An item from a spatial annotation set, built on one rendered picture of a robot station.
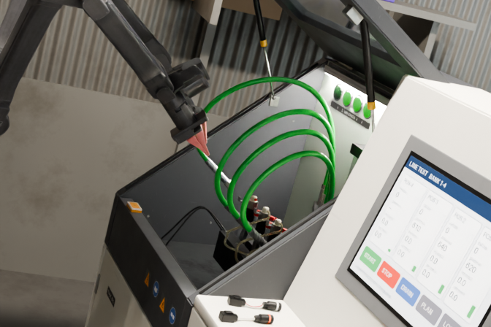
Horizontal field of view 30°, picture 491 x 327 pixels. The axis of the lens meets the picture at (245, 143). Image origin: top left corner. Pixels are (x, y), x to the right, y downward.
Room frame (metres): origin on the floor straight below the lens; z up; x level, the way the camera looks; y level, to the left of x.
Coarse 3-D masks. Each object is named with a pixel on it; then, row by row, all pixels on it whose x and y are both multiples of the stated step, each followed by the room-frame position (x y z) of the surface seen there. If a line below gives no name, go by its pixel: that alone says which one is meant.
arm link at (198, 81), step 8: (176, 72) 2.22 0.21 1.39; (184, 72) 2.21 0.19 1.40; (192, 72) 2.21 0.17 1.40; (200, 72) 2.22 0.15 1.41; (176, 80) 2.20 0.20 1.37; (184, 80) 2.20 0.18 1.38; (192, 80) 2.20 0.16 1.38; (200, 80) 2.21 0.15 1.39; (160, 88) 2.14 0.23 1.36; (168, 88) 2.15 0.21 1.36; (176, 88) 2.19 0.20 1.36; (184, 88) 2.21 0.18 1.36; (192, 88) 2.21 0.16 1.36; (200, 88) 2.22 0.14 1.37; (160, 96) 2.15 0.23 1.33; (168, 96) 2.17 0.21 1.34; (192, 96) 2.23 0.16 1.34
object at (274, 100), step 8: (256, 0) 2.61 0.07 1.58; (256, 8) 2.61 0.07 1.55; (256, 16) 2.62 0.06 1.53; (264, 32) 2.63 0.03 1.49; (264, 40) 2.62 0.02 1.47; (264, 48) 2.63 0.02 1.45; (264, 56) 2.64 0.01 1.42; (272, 88) 2.65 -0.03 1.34; (272, 96) 2.65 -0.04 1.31; (272, 104) 2.65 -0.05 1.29
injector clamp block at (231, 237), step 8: (224, 232) 2.33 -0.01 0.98; (232, 232) 2.35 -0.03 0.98; (240, 232) 2.37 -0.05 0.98; (232, 240) 2.29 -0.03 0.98; (216, 248) 2.33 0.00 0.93; (224, 248) 2.29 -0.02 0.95; (240, 248) 2.24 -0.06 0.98; (248, 248) 2.30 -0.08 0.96; (216, 256) 2.32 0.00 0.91; (224, 256) 2.28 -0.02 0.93; (232, 256) 2.24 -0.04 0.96; (240, 256) 2.20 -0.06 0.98; (224, 264) 2.27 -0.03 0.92; (232, 264) 2.23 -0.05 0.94
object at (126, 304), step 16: (112, 256) 2.44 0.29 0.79; (112, 272) 2.40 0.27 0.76; (96, 288) 2.48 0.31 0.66; (112, 288) 2.37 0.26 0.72; (128, 288) 2.26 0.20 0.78; (96, 304) 2.46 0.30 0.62; (112, 304) 2.35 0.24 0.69; (128, 304) 2.24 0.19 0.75; (96, 320) 2.43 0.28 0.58; (112, 320) 2.32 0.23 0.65; (128, 320) 2.21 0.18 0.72; (144, 320) 2.12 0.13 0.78
